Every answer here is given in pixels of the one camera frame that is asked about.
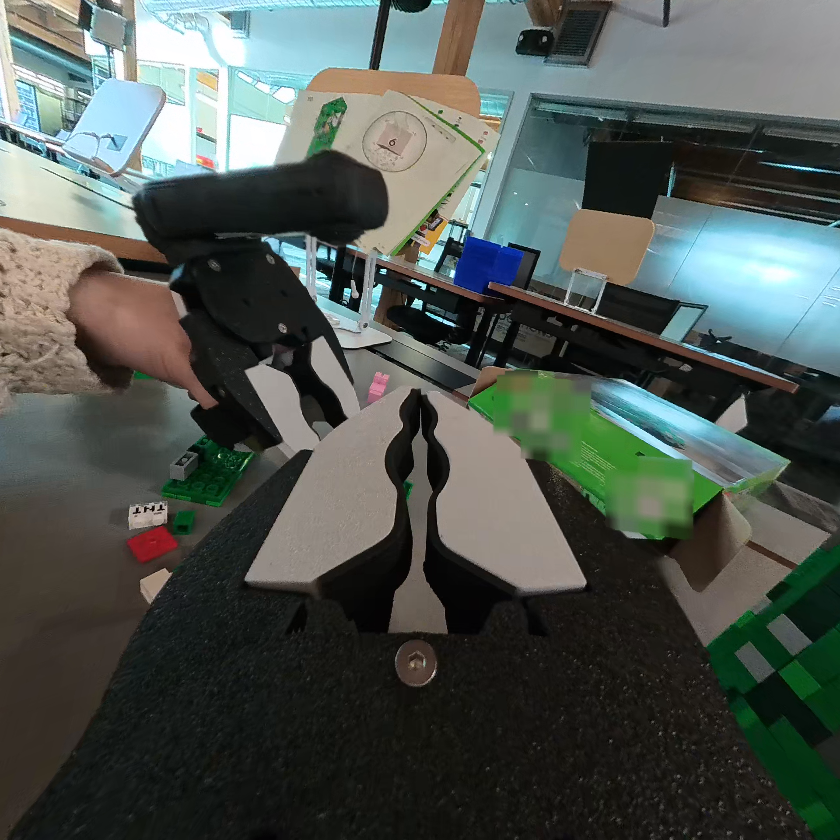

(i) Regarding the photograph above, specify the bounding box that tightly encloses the white board stand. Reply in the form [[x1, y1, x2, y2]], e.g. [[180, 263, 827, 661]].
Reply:
[[61, 77, 167, 179]]

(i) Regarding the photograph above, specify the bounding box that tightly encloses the large green pixel-pattern box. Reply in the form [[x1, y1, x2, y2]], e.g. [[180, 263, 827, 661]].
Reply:
[[704, 543, 840, 840]]

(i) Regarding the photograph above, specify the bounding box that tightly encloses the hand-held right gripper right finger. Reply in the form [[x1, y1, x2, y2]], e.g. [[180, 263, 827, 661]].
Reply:
[[420, 390, 588, 599]]

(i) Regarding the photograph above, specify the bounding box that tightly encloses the wooden board stand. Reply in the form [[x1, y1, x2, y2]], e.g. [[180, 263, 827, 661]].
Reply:
[[558, 209, 657, 311]]

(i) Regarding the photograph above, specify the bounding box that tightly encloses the green lego set box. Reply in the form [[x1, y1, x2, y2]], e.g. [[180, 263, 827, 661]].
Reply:
[[468, 369, 791, 540]]

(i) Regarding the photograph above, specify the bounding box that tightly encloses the wooden post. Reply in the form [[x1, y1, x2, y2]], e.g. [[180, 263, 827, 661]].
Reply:
[[430, 0, 488, 76]]

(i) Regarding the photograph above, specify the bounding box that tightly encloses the wall vent grille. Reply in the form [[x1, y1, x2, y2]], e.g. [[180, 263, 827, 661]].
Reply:
[[543, 2, 613, 67]]

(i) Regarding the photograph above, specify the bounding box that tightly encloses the black office chair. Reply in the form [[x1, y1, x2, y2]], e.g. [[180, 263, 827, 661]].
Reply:
[[599, 281, 711, 343], [386, 303, 475, 347]]

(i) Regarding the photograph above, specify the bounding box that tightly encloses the instruction book stand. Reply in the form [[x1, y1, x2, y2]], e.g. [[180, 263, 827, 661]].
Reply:
[[304, 66, 481, 352]]

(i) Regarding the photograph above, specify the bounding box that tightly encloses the blue storage bin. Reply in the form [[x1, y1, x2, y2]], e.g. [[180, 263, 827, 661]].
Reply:
[[453, 235, 524, 294]]

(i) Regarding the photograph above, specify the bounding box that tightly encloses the lego instruction booklet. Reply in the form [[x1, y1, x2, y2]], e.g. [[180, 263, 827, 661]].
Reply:
[[273, 88, 504, 258]]

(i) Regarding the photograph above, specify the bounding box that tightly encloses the long wooden table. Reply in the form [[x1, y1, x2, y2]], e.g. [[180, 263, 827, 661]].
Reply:
[[344, 244, 800, 395]]

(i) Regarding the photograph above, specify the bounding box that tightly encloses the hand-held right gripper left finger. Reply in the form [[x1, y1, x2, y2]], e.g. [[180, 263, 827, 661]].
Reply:
[[244, 387, 422, 599]]

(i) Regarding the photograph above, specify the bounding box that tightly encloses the person's left hand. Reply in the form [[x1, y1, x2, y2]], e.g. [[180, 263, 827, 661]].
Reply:
[[67, 268, 222, 411]]

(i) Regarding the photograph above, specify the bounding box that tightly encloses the black cable tray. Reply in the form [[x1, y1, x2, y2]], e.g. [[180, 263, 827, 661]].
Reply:
[[373, 340, 478, 389]]

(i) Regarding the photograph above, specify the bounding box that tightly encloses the red lego plate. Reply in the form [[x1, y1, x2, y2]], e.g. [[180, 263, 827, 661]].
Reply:
[[126, 525, 180, 564]]

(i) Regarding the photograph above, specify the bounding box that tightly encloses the person's left forearm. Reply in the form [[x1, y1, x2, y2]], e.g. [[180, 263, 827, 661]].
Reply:
[[0, 228, 135, 403]]

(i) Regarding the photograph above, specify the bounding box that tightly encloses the green lego plate assembly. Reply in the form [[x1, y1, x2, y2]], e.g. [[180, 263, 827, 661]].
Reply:
[[160, 434, 257, 510]]

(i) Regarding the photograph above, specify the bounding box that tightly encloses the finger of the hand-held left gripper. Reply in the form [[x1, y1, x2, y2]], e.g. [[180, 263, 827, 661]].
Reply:
[[307, 335, 362, 421], [244, 356, 349, 454]]

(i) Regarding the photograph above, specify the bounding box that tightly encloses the neighbouring wooden table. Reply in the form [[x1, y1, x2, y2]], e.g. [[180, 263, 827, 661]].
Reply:
[[0, 140, 173, 265]]

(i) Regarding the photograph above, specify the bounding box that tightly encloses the cardboard box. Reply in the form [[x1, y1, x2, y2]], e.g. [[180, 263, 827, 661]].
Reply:
[[469, 364, 829, 595]]

